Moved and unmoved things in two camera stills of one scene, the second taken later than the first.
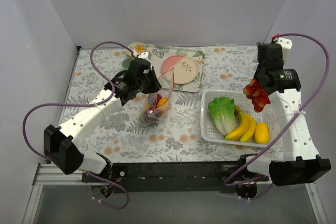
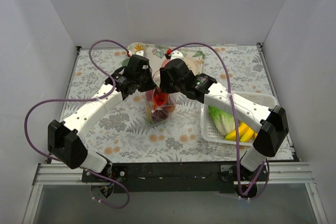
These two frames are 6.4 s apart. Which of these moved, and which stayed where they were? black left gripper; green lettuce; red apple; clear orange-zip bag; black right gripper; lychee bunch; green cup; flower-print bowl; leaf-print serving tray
Moved: clear orange-zip bag; red apple; lychee bunch; black right gripper
Stayed: flower-print bowl; green lettuce; leaf-print serving tray; black left gripper; green cup
